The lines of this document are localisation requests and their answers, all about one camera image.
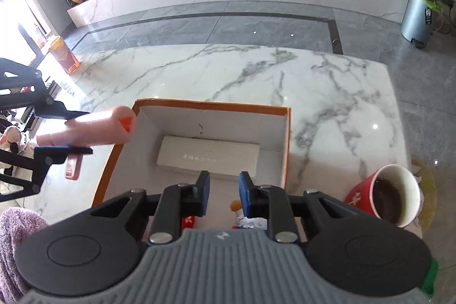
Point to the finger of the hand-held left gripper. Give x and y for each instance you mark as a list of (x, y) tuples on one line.
[(53, 108), (53, 152)]

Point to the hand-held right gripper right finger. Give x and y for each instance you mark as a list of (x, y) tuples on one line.
[(245, 195)]

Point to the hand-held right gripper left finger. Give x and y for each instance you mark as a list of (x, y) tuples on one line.
[(202, 193)]

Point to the teddy bear toy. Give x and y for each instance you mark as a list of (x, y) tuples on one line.
[(235, 206)]

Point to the white long box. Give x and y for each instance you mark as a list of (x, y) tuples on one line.
[(210, 156)]

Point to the orange cardboard box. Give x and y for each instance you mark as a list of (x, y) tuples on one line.
[(221, 127)]

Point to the white pink plush toy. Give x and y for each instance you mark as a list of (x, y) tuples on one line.
[(10, 135)]

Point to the orange red drink bottle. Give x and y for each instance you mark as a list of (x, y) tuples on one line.
[(64, 54)]

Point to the purple fluffy blanket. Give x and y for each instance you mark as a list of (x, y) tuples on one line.
[(17, 236)]

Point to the red mug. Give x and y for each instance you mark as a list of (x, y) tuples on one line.
[(359, 197)]

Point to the green small object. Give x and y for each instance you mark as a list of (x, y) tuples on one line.
[(431, 279)]

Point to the silver trash can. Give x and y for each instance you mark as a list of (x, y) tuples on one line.
[(418, 19)]

